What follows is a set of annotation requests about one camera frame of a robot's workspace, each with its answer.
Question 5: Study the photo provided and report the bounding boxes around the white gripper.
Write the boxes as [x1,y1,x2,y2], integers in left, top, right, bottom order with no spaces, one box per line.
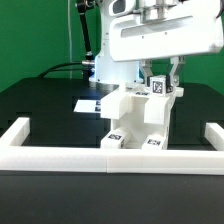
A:
[109,0,221,91]

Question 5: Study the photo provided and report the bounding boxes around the black power cables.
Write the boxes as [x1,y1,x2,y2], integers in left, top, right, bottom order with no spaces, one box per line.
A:
[37,61,96,80]

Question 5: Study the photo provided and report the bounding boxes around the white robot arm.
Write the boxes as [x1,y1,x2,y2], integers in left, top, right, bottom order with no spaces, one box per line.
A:
[90,0,224,88]

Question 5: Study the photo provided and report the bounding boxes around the white chair seat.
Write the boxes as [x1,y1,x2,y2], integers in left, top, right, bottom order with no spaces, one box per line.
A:
[111,115,170,149]

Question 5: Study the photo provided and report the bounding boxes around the white base tag plate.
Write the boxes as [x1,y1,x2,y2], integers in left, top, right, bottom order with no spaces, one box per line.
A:
[74,100,101,113]

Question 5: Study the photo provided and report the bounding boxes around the white chair back frame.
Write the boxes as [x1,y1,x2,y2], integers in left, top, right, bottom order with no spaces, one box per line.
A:
[99,82,185,126]

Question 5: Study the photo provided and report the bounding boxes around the white U-shaped obstacle fence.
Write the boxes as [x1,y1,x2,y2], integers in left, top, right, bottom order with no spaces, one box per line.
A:
[0,117,224,175]

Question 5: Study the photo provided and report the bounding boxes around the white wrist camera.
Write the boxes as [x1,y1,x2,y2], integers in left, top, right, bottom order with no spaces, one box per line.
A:
[109,0,136,17]

